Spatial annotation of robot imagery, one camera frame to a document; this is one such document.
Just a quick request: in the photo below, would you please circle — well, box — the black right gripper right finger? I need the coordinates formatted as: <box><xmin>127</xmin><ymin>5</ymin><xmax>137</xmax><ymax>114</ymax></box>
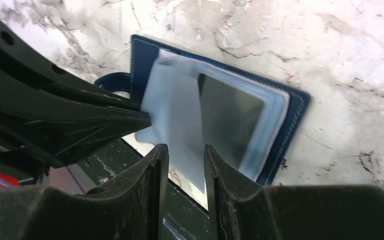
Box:
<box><xmin>204</xmin><ymin>145</ymin><xmax>384</xmax><ymax>240</ymax></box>

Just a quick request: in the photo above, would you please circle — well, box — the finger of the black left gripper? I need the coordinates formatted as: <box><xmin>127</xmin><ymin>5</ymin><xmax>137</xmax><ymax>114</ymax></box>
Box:
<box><xmin>0</xmin><ymin>70</ymin><xmax>151</xmax><ymax>168</ymax></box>
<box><xmin>0</xmin><ymin>21</ymin><xmax>140</xmax><ymax>111</ymax></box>

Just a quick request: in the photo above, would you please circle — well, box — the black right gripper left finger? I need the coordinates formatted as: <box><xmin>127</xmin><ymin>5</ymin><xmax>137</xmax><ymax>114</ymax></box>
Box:
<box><xmin>0</xmin><ymin>144</ymin><xmax>169</xmax><ymax>240</ymax></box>

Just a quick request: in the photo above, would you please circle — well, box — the navy blue card holder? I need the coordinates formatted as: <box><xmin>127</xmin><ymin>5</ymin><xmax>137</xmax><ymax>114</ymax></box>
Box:
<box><xmin>94</xmin><ymin>34</ymin><xmax>311</xmax><ymax>191</ymax></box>

